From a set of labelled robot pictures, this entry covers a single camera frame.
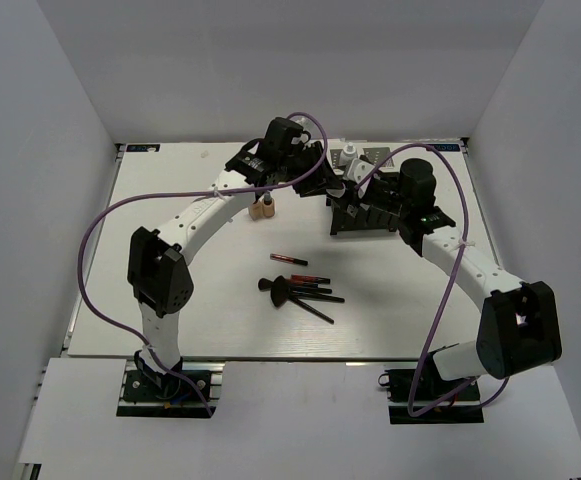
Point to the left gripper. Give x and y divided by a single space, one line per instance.
322 177

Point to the white jar cap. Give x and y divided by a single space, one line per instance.
337 193

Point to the pink teal cosmetic tube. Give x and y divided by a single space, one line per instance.
347 155

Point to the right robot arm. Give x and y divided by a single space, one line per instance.
518 328

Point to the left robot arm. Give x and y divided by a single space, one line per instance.
159 260

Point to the black round makeup brush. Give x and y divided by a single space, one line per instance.
266 284

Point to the black fan makeup brush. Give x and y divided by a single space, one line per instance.
280 295

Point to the black metal organizer rack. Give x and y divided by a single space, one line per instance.
376 210

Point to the right foundation bottle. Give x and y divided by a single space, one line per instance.
268 207

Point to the foundation bottle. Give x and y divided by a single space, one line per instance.
255 210
268 207

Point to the left foundation bottle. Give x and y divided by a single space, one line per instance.
255 210

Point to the red black lip gloss tube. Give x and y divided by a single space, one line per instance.
288 259

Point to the white table board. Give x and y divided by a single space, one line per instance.
393 297

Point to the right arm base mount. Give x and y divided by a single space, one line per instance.
462 408

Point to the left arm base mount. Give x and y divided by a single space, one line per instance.
141 398

